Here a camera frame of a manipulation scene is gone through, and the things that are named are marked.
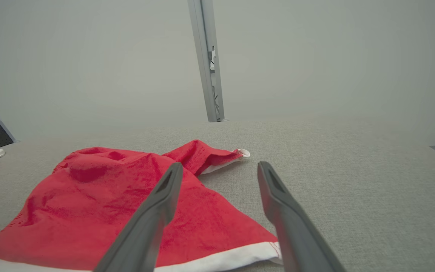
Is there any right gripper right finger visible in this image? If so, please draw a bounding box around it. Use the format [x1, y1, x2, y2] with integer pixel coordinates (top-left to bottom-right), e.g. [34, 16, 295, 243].
[257, 161, 347, 272]

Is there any grey metal partition post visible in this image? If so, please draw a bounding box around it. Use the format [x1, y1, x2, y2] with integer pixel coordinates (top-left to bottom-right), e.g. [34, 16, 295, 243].
[187, 0, 225, 122]

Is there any red shorts white hem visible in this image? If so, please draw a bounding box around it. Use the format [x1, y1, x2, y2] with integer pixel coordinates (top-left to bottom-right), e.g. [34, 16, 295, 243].
[0, 140, 283, 272]

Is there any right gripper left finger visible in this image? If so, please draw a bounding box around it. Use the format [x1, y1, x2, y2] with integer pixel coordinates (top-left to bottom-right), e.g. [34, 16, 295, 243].
[94, 162, 184, 272]

